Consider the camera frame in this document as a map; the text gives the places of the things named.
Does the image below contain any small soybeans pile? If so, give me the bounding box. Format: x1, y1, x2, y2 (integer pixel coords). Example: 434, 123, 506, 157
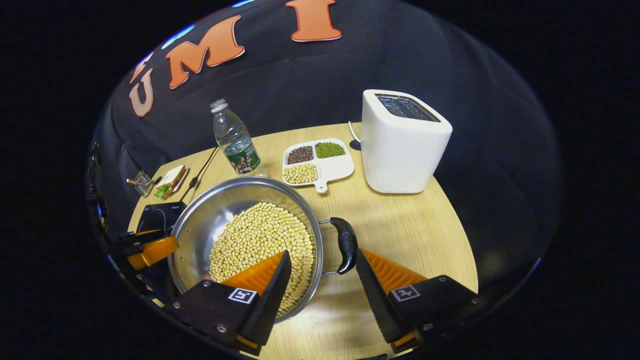
283, 163, 319, 185

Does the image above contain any white divided plate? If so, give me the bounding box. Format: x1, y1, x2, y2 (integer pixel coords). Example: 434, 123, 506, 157
281, 138, 356, 195

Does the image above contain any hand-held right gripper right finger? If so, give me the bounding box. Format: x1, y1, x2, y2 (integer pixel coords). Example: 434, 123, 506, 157
355, 248, 479, 355

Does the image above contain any steel pot with black handle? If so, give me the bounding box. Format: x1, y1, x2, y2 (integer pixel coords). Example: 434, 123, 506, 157
167, 176, 359, 325

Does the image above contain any metal wire rack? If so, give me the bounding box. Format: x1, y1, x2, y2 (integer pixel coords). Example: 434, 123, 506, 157
126, 170, 156, 198

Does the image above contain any clear plastic bottle green label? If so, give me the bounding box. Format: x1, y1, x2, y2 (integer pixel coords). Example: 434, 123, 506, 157
209, 98, 261, 175

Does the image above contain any white toaster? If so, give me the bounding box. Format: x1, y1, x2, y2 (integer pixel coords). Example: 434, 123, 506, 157
360, 89, 454, 195

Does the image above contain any dark red beans pile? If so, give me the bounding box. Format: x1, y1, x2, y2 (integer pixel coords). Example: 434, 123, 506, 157
287, 145, 315, 165

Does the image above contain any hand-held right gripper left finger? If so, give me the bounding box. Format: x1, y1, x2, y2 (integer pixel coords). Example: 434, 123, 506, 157
171, 249, 293, 357

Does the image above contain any heap of soybeans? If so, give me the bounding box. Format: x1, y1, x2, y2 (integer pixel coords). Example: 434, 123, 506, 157
208, 201, 316, 316

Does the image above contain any black power cable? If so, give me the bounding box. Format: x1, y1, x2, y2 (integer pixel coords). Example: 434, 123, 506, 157
179, 146, 220, 202

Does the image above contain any sandwich on small plate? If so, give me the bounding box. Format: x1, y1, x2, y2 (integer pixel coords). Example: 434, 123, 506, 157
154, 164, 190, 200

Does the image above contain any green mung beans pile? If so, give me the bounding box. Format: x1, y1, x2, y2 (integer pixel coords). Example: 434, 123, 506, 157
315, 142, 346, 160

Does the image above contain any black induction cooktop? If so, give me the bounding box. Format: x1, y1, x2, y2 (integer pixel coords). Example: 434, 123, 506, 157
135, 200, 189, 303

